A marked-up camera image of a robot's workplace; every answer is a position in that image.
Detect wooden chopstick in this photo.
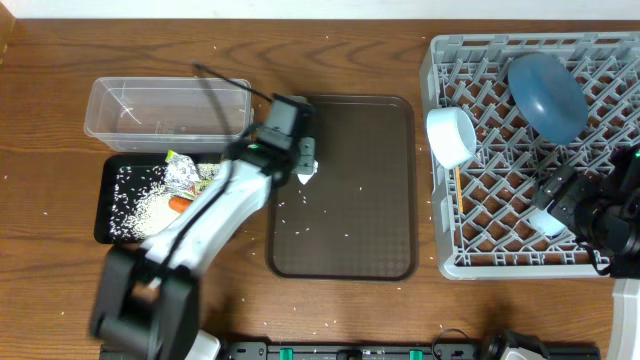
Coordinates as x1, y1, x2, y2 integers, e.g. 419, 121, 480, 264
454, 166, 464, 214

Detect black waste tray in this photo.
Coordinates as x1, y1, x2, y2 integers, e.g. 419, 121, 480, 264
93, 152, 226, 245

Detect orange carrot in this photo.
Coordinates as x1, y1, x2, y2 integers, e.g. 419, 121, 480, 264
169, 196, 192, 213

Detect light blue cup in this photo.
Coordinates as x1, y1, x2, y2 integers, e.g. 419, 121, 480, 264
528, 208, 567, 237

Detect white napkin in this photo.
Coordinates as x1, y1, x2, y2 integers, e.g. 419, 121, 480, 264
297, 160, 319, 185

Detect dark blue plate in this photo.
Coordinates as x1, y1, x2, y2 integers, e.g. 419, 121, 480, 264
508, 53, 588, 145

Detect black rail at table edge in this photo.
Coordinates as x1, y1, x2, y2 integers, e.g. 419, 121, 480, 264
217, 328, 602, 360

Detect aluminium foil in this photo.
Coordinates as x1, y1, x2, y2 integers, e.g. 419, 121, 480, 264
164, 150, 201, 195

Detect yellow green candy wrapper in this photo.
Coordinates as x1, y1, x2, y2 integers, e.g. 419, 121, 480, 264
188, 179, 214, 198

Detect light blue rice bowl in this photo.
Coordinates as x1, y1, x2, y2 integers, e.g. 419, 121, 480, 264
426, 107, 476, 169

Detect clear plastic bin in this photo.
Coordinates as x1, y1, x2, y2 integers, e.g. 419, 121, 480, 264
84, 77, 253, 153

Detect dark brown serving tray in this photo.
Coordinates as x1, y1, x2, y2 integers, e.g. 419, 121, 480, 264
266, 95, 418, 281

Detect grey plastic dishwasher rack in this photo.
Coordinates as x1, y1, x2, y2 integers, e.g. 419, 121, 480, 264
420, 32, 639, 280

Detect spilled white rice pile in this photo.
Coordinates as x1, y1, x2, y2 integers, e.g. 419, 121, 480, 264
112, 183, 180, 242

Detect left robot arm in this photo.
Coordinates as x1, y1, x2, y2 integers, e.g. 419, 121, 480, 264
89, 95, 314, 359

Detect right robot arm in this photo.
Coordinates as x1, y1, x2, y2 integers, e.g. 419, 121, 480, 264
533, 146, 639, 359

